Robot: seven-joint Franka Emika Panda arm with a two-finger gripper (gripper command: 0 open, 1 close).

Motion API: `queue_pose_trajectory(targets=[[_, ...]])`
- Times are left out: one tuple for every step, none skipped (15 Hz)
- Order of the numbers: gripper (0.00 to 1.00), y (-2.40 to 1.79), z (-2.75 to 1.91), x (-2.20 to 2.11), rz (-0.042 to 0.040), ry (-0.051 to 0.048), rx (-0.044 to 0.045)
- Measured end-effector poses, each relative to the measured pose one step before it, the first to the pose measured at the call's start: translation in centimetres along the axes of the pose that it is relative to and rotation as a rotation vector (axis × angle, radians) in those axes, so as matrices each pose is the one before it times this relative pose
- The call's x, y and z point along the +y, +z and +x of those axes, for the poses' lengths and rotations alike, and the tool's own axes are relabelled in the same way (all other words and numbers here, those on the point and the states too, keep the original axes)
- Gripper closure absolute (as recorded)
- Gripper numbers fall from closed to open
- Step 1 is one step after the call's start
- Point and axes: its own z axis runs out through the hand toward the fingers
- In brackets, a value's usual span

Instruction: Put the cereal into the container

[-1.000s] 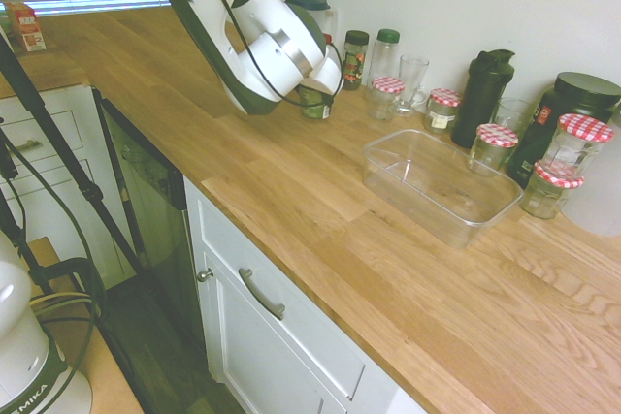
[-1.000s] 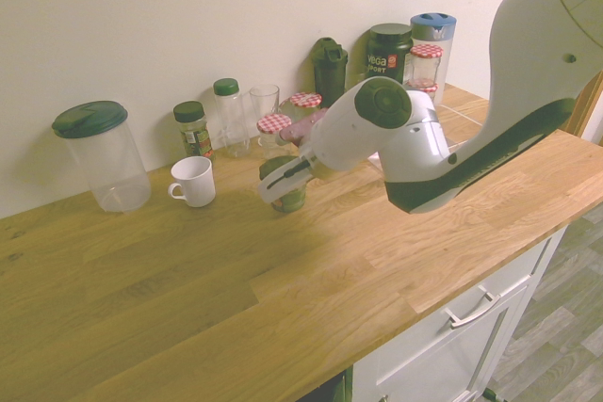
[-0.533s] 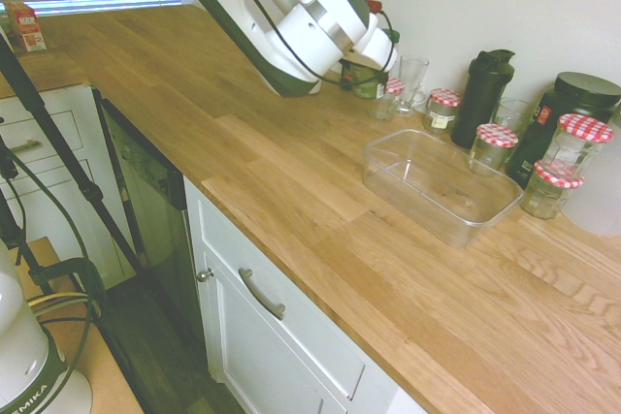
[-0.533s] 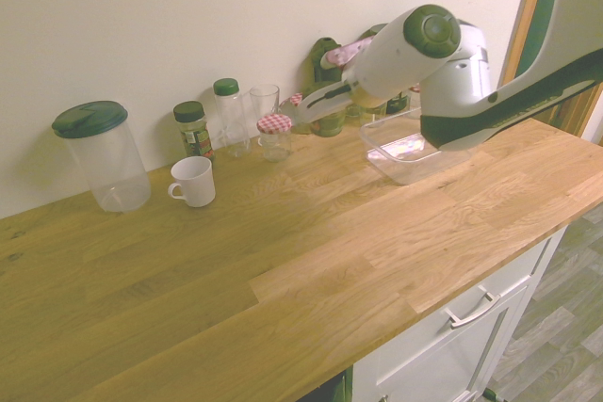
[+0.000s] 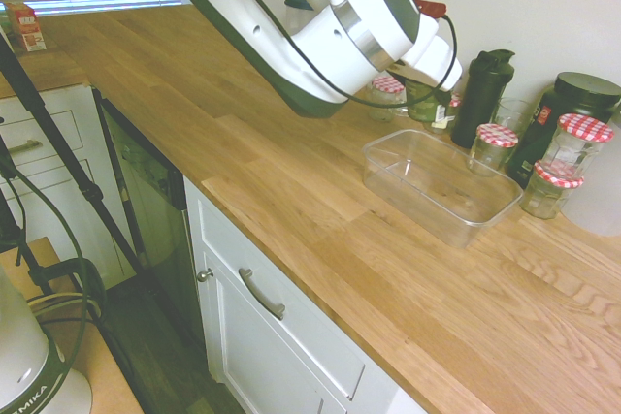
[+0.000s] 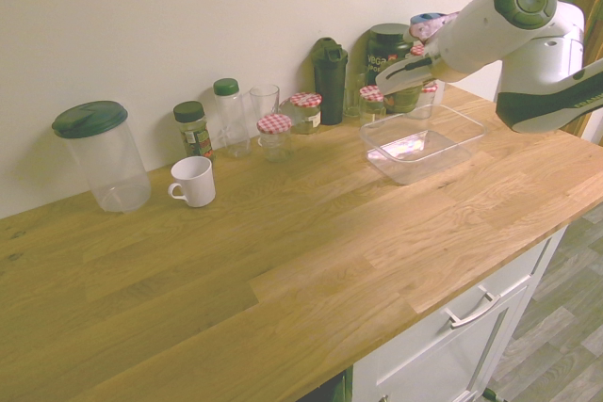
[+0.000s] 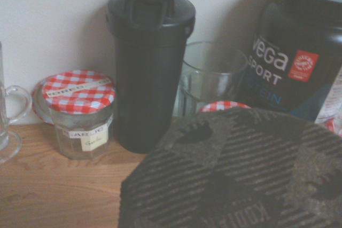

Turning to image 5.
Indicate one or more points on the black camera tripod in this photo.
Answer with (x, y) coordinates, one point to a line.
(58, 142)

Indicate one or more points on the wooden robot mounting board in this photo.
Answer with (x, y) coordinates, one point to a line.
(97, 360)

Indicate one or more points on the green jar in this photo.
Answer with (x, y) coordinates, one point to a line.
(427, 104)

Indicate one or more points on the stainless dishwasher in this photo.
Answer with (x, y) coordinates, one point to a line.
(145, 200)

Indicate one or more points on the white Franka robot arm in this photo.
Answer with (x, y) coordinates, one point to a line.
(315, 45)

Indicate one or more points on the clear drinking glass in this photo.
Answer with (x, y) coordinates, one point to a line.
(514, 116)

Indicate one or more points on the small cereal box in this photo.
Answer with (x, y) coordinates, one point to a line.
(26, 28)

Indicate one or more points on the silver round cabinet knob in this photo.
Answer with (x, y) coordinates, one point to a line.
(205, 275)

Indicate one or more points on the black shaker bottle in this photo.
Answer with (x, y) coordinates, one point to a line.
(480, 99)

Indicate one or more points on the large black supplement tub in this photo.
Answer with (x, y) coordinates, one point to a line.
(572, 94)

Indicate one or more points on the glass jar red checked lid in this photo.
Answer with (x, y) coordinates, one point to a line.
(577, 147)
(385, 101)
(548, 196)
(492, 149)

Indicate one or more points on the small bottle white label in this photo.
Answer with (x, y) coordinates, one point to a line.
(440, 119)

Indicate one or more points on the white drawer cabinet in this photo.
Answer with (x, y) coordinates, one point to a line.
(53, 142)

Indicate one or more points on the glass container teal lid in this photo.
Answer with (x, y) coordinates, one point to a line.
(297, 14)

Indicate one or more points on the clear plastic rectangular container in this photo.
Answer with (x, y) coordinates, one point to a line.
(436, 191)

